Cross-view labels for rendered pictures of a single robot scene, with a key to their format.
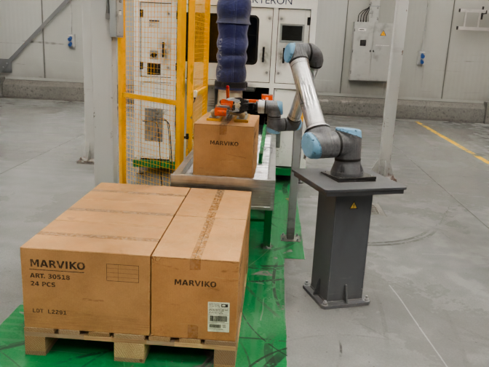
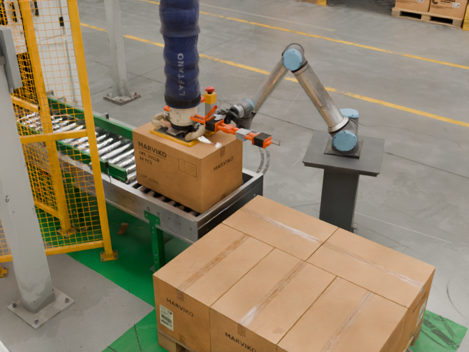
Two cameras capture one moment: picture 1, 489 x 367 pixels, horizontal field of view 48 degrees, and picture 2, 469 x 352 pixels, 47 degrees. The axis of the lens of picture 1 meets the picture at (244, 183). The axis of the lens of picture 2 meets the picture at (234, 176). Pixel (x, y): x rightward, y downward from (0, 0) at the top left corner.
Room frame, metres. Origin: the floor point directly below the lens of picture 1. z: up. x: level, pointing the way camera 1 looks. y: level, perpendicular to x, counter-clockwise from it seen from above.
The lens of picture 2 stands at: (1.90, 2.55, 2.52)
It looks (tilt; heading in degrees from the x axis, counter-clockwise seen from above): 31 degrees down; 304
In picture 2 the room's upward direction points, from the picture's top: straight up
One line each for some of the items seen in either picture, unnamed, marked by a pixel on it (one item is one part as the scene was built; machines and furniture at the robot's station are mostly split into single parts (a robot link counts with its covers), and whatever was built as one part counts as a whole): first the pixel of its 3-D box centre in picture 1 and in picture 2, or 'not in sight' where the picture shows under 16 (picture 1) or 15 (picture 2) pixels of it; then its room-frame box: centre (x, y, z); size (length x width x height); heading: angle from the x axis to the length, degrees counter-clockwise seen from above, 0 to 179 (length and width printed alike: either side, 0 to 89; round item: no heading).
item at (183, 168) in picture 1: (198, 155); (74, 173); (4.76, 0.42, 0.50); 2.31 x 0.05 x 0.19; 177
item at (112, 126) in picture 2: (267, 140); (102, 119); (5.08, -0.19, 0.60); 1.60 x 0.10 x 0.09; 177
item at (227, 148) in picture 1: (228, 146); (188, 159); (3.93, 0.13, 0.75); 0.60 x 0.40 x 0.40; 176
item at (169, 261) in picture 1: (156, 247); (293, 297); (2.91, 0.48, 0.34); 1.20 x 1.00 x 0.40; 177
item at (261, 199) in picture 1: (222, 196); (231, 212); (3.57, 0.15, 0.48); 0.70 x 0.03 x 0.15; 87
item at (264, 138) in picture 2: (221, 111); (261, 140); (3.35, 0.16, 1.07); 0.08 x 0.07 x 0.05; 178
